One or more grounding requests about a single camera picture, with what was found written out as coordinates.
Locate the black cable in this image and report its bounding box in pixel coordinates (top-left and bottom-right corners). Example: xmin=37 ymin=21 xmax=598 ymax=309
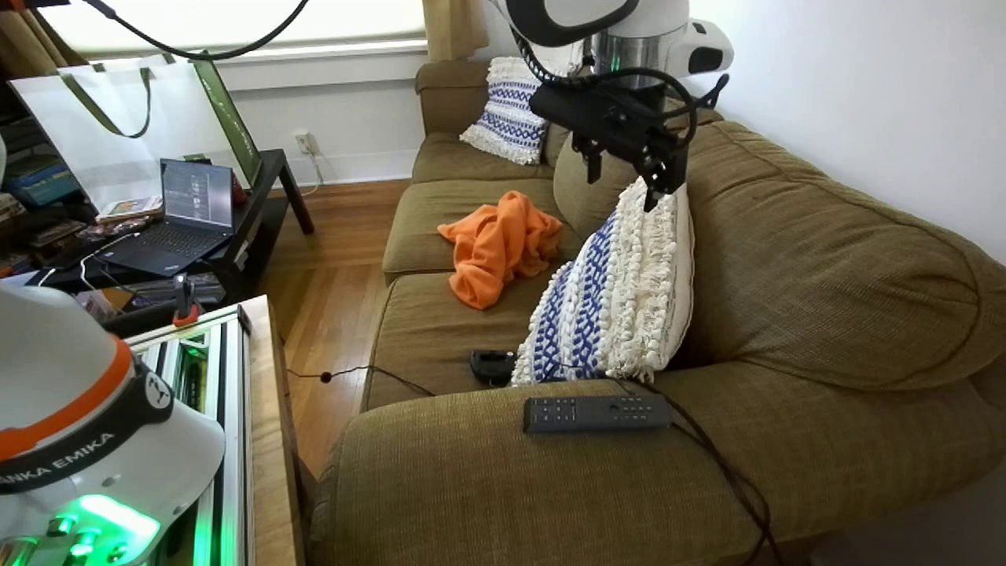
xmin=286 ymin=365 xmax=787 ymax=566

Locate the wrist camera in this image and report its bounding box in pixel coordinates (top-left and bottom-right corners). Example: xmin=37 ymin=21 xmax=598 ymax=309
xmin=528 ymin=82 xmax=608 ymax=136

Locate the orange blanket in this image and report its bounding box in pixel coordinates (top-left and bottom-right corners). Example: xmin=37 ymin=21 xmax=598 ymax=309
xmin=437 ymin=190 xmax=565 ymax=311

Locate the small black device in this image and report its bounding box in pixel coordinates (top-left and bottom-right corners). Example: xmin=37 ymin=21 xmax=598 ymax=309
xmin=469 ymin=348 xmax=518 ymax=387

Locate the white tote bag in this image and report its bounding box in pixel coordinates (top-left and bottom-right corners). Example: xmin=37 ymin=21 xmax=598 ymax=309
xmin=8 ymin=52 xmax=265 ymax=215

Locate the black coffee table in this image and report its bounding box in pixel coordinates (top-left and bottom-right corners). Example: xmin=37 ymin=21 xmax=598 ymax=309
xmin=22 ymin=149 xmax=316 ymax=335

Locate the black laptop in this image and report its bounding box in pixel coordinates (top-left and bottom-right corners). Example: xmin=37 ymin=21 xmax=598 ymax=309
xmin=95 ymin=158 xmax=237 ymax=278

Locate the olive green sofa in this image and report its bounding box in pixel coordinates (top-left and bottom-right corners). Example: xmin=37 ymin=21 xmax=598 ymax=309
xmin=307 ymin=60 xmax=1006 ymax=566

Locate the dark grey remote control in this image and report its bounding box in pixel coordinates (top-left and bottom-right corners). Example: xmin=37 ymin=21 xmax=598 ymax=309
xmin=523 ymin=394 xmax=674 ymax=435

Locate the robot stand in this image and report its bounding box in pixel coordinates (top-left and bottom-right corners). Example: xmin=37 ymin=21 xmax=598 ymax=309
xmin=124 ymin=295 xmax=309 ymax=566

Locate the tan curtain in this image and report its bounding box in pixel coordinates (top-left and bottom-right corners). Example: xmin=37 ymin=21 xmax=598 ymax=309
xmin=421 ymin=0 xmax=490 ymax=63

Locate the black and orange clamp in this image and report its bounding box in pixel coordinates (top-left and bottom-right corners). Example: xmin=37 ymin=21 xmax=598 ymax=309
xmin=172 ymin=273 xmax=202 ymax=329

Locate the book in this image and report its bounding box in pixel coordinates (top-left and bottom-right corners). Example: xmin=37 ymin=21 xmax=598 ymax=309
xmin=95 ymin=196 xmax=165 ymax=226

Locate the large blue white tufted pillow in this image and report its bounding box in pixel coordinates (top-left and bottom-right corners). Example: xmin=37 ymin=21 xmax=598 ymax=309
xmin=511 ymin=176 xmax=697 ymax=387

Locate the small blue white tufted pillow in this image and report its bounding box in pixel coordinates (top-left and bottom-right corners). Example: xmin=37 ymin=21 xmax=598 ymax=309
xmin=459 ymin=55 xmax=553 ymax=167

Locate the blue box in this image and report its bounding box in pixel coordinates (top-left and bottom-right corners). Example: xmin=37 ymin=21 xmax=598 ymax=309
xmin=3 ymin=160 xmax=81 ymax=208

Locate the window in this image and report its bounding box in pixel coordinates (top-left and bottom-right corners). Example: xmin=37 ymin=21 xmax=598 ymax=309
xmin=38 ymin=0 xmax=429 ymax=62

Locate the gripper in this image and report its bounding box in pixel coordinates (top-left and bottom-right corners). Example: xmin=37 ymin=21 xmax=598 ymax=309
xmin=572 ymin=85 xmax=694 ymax=214

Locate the white cable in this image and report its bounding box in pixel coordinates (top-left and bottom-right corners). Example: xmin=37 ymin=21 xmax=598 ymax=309
xmin=300 ymin=149 xmax=325 ymax=198

